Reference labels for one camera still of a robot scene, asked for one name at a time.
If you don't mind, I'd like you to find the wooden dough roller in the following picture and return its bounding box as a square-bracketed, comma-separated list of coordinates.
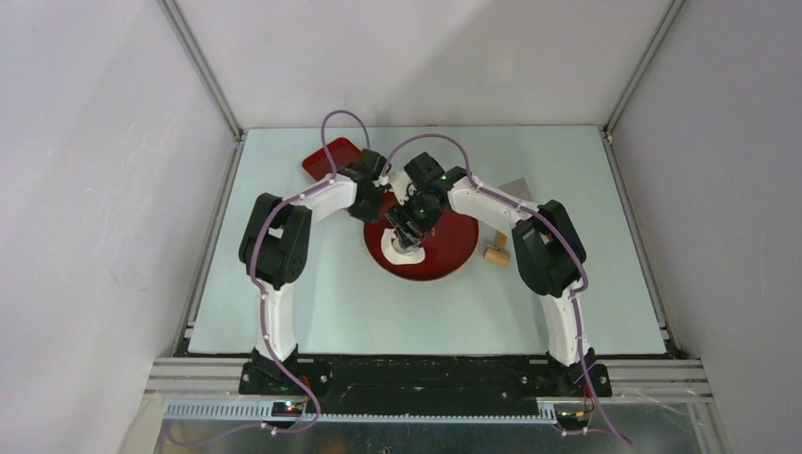
[482, 232, 511, 267]

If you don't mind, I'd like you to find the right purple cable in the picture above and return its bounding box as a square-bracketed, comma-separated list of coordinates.
[383, 132, 631, 445]

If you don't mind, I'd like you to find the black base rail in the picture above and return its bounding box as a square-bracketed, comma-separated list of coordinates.
[238, 353, 612, 417]

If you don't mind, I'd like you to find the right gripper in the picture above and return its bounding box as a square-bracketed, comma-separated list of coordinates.
[385, 187, 442, 249]

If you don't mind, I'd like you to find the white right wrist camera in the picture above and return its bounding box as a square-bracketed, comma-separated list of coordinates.
[389, 171, 417, 205]

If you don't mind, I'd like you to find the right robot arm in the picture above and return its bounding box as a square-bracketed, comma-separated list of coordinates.
[376, 153, 590, 395]

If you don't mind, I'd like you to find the round red plate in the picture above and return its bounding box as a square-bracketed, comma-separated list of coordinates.
[362, 192, 479, 282]

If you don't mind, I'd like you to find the white dough ball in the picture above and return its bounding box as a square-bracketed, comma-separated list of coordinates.
[380, 229, 426, 266]

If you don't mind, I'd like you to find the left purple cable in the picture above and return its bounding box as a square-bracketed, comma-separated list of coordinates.
[164, 110, 372, 447]

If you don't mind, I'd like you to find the purple cable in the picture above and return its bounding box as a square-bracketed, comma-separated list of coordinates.
[383, 132, 631, 445]
[164, 110, 372, 447]

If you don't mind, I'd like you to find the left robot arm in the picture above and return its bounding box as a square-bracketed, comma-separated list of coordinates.
[238, 149, 387, 394]

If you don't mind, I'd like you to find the rectangular red tray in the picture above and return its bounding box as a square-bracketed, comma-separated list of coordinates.
[302, 137, 361, 181]

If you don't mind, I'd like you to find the small metal cup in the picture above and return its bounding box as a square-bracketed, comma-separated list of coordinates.
[396, 246, 421, 255]

